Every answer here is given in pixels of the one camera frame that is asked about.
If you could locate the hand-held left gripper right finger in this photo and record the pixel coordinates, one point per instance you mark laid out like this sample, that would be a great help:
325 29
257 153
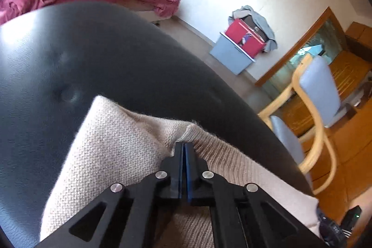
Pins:
189 175

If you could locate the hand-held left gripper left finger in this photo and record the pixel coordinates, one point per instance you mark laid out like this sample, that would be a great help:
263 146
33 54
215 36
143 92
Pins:
179 175

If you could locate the beige knit sweater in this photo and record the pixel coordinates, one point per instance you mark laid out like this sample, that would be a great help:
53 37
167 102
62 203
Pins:
116 143

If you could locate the grey plastic storage bin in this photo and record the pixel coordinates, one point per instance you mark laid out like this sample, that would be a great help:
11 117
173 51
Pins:
226 56

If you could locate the black leather ottoman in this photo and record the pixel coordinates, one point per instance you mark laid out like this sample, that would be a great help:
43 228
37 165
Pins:
101 56

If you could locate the grey wooden armchair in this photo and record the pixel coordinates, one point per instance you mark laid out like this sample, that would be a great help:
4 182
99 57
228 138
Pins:
319 88

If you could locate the red storage box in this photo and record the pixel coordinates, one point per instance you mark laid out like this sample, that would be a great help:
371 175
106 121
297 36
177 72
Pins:
241 34

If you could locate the brown suitcase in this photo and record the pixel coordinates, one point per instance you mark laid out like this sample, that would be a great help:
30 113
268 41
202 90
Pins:
255 27

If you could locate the grey cloth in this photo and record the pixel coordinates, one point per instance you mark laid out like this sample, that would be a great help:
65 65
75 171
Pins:
261 21

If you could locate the white bed base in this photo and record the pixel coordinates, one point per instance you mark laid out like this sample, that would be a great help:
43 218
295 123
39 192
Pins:
145 8

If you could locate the glass door with wooden frame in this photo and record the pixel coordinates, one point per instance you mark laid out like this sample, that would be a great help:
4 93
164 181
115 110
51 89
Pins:
322 36

